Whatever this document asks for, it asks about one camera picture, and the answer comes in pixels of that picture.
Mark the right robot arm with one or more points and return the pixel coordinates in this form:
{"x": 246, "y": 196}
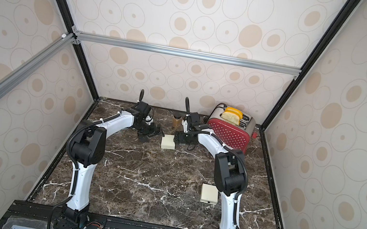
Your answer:
{"x": 230, "y": 175}

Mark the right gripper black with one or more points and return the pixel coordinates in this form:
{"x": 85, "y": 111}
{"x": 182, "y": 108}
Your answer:
{"x": 181, "y": 138}

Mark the brown spice jar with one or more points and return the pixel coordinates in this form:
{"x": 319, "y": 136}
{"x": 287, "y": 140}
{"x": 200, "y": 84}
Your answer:
{"x": 177, "y": 120}

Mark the cream square box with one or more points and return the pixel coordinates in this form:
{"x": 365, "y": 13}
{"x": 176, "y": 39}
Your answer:
{"x": 209, "y": 194}

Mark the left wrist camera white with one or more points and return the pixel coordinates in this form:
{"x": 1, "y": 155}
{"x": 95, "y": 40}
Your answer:
{"x": 149, "y": 120}

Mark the cream drawer jewelry box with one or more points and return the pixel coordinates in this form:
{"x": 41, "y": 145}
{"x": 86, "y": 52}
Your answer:
{"x": 167, "y": 142}

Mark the left aluminium rail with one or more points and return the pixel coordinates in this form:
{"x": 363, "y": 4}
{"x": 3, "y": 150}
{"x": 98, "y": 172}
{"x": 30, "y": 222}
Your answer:
{"x": 17, "y": 76}

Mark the pale toast slice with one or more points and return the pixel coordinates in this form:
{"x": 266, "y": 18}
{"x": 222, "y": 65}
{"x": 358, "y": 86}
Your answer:
{"x": 231, "y": 117}

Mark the back aluminium rail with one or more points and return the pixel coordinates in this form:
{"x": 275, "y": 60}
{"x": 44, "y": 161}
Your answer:
{"x": 191, "y": 54}

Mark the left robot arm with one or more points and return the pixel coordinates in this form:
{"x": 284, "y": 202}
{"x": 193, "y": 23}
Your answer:
{"x": 86, "y": 148}

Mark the red polka dot toaster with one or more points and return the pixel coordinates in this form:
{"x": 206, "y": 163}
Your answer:
{"x": 235, "y": 136}

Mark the aluminium rail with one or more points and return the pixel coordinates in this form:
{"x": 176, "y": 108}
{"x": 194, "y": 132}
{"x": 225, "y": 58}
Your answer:
{"x": 191, "y": 54}
{"x": 17, "y": 76}

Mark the yellow toast slice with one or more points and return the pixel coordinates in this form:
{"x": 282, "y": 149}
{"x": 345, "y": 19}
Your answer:
{"x": 234, "y": 111}

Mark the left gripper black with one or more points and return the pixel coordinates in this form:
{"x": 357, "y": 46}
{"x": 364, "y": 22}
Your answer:
{"x": 152, "y": 132}

